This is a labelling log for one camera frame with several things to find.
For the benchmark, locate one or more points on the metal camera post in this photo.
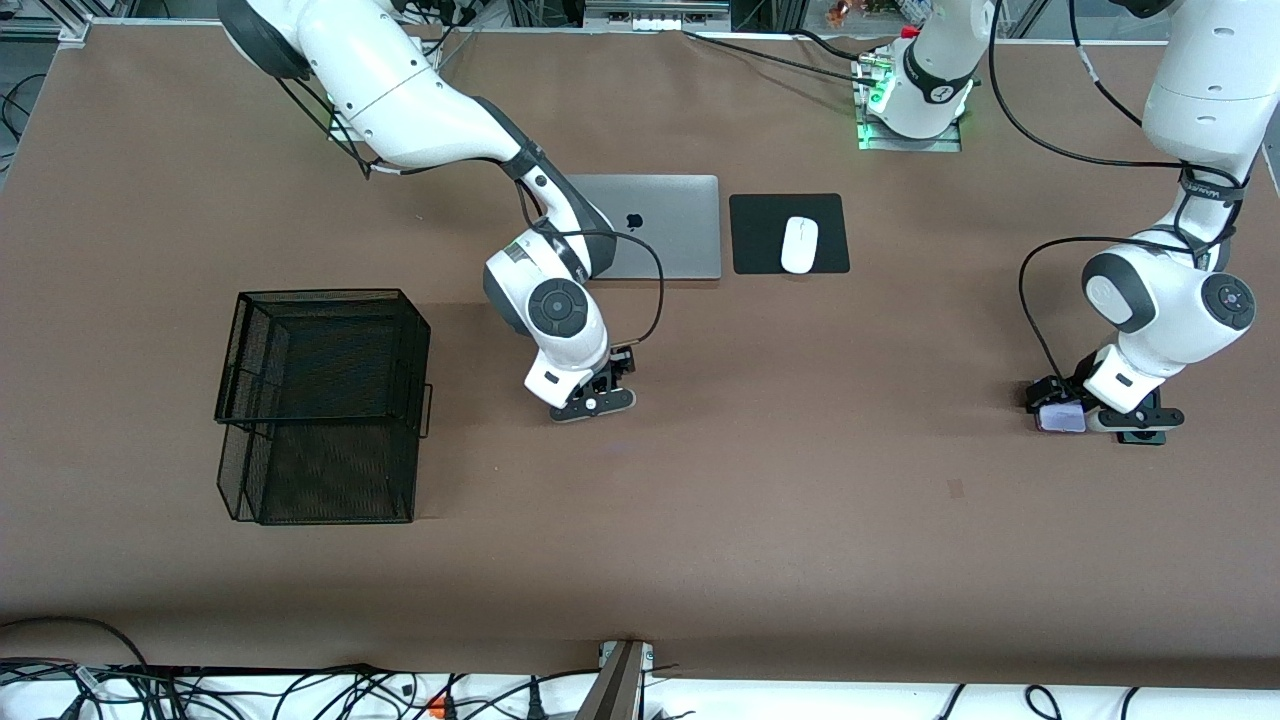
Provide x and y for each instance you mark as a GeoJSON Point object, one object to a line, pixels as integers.
{"type": "Point", "coordinates": [618, 690]}

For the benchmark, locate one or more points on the silver laptop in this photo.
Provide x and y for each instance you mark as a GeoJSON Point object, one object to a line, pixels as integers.
{"type": "Point", "coordinates": [680, 230]}

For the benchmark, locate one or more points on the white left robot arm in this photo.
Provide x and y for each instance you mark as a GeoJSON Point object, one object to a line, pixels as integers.
{"type": "Point", "coordinates": [1170, 310]}

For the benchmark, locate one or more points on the black mouse pad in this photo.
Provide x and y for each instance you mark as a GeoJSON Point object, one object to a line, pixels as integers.
{"type": "Point", "coordinates": [760, 250]}

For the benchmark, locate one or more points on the white folding phone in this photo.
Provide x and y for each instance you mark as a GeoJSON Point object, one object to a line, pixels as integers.
{"type": "Point", "coordinates": [1060, 420]}

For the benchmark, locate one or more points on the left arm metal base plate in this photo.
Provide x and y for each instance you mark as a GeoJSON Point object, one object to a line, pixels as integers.
{"type": "Point", "coordinates": [910, 146]}

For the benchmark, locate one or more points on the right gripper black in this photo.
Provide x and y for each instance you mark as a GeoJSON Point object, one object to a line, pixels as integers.
{"type": "Point", "coordinates": [617, 366]}

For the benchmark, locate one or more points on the grey network switch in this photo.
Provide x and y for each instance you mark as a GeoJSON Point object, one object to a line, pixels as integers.
{"type": "Point", "coordinates": [655, 15]}

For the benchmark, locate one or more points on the aluminium frame profile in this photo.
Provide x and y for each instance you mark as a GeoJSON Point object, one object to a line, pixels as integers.
{"type": "Point", "coordinates": [45, 30]}

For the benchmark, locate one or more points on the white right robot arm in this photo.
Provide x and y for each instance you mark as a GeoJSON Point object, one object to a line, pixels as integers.
{"type": "Point", "coordinates": [400, 90]}

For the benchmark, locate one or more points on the white computer mouse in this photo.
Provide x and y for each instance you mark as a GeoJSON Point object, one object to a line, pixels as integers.
{"type": "Point", "coordinates": [799, 245]}

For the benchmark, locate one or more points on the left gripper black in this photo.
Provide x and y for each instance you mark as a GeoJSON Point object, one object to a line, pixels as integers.
{"type": "Point", "coordinates": [1068, 388]}

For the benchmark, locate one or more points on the black mesh tray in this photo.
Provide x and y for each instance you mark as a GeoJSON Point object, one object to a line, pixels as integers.
{"type": "Point", "coordinates": [330, 480]}

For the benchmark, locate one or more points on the dark green phone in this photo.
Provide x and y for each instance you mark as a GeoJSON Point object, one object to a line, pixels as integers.
{"type": "Point", "coordinates": [1140, 439]}

